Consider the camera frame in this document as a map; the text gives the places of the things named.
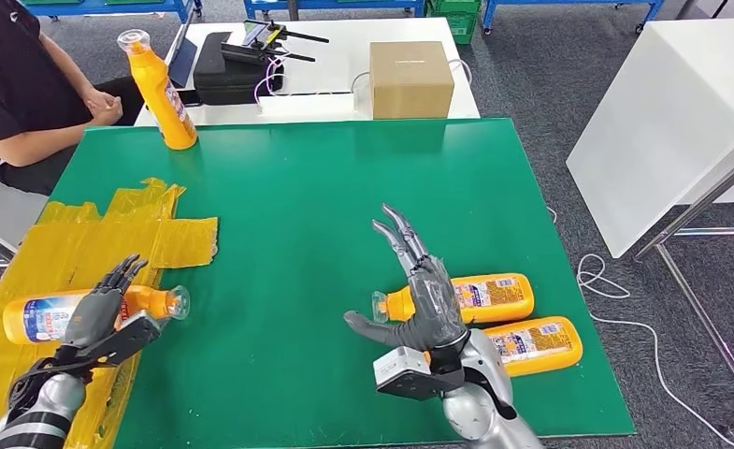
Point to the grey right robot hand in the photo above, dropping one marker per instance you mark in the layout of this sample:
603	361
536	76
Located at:
434	310

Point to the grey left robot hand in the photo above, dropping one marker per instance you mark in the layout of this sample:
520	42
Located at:
97	316

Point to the orange detergent bottle clear cap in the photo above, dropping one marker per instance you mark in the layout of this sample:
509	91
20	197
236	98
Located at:
38	317
540	346
162	99
496	296

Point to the person's right forearm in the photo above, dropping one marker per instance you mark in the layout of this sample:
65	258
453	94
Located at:
38	142

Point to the person's left forearm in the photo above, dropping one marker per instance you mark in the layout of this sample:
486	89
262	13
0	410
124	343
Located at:
66	65

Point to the person's right hand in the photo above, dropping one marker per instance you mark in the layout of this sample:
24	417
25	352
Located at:
109	114

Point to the person's hand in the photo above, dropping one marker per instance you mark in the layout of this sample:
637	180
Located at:
109	114
97	99

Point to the person's left hand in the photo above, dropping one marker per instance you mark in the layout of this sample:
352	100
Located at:
97	99

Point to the brown cardboard box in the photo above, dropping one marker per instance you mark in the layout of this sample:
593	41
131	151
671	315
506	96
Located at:
410	80

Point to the black smartphone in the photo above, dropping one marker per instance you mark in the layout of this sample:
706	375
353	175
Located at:
190	98

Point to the person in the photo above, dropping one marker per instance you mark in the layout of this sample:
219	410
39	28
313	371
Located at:
7	80

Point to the dark tablet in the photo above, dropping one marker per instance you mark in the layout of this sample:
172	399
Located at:
184	62

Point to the black carrying case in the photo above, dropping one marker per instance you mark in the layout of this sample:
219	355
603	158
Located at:
227	80

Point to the white side table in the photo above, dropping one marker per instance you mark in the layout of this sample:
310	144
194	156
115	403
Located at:
657	130

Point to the green plastic crate stack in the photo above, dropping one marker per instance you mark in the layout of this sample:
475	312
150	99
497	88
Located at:
456	21

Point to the black remote controller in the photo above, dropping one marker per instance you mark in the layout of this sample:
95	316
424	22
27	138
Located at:
258	40

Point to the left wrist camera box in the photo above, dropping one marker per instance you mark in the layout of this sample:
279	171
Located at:
128	338

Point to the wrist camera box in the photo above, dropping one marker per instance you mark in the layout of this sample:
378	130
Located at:
404	375
128	338

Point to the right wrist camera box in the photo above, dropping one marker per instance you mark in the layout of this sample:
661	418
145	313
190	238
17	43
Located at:
404	375

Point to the metal table leg frame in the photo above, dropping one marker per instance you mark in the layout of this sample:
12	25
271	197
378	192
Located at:
701	310

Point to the blue metal shelf frame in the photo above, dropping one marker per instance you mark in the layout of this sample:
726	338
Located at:
94	6
329	6
558	5

